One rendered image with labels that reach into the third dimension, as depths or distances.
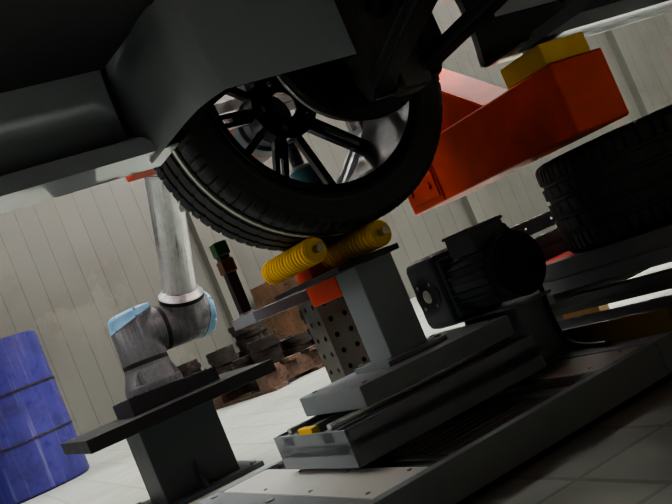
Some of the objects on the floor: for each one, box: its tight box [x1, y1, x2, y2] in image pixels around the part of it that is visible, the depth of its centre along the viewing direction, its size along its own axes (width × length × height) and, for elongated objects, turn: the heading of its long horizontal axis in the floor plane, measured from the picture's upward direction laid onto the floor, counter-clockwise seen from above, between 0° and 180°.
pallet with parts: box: [177, 306, 325, 410], centre depth 620 cm, size 90×130×47 cm
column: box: [299, 296, 371, 383], centre depth 252 cm, size 10×10×42 cm
